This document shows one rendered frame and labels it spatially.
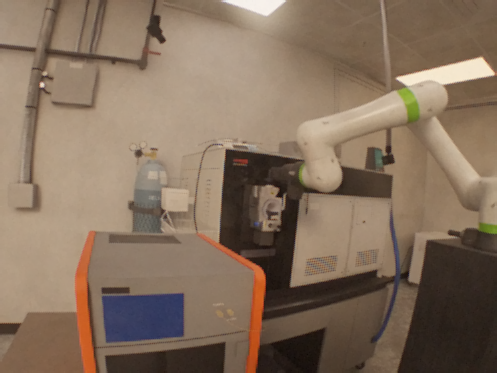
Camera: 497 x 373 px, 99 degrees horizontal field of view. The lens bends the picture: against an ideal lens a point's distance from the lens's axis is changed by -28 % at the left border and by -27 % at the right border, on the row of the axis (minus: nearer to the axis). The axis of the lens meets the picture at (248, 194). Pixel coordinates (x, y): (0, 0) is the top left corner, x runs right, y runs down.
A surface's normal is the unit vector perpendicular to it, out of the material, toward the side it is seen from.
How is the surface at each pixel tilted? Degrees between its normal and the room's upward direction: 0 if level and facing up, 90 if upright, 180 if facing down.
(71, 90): 90
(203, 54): 90
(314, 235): 90
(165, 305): 90
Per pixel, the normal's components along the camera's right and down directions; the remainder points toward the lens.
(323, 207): 0.47, 0.07
